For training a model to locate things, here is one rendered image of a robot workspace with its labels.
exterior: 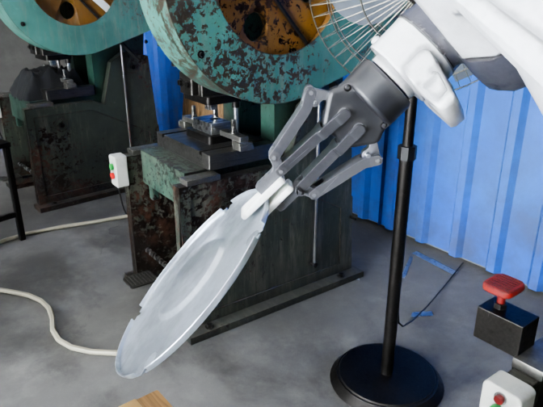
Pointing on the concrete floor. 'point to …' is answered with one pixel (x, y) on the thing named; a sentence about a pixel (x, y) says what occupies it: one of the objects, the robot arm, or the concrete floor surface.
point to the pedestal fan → (361, 359)
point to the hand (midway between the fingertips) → (267, 199)
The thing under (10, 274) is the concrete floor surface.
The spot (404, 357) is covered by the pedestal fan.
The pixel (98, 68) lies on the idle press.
